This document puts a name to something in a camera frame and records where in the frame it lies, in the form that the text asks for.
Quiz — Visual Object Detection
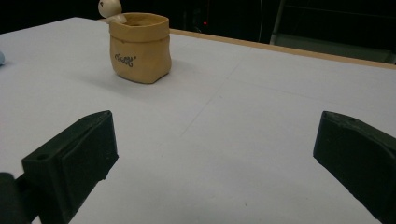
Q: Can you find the thin white cable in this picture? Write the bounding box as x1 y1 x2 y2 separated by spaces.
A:
257 0 264 43

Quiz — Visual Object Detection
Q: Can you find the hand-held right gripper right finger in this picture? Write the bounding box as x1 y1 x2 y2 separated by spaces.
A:
313 110 396 224

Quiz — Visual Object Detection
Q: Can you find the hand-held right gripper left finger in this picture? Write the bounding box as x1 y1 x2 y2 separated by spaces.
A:
21 109 120 224

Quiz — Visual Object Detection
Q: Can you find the cream round-headed figurine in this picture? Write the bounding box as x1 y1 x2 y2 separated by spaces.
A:
97 0 128 25

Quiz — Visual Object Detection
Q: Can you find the metal stand frame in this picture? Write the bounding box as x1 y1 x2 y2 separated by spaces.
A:
270 0 396 64

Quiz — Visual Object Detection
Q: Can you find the tan pouch-shaped container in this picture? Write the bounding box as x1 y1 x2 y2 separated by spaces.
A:
108 12 173 85

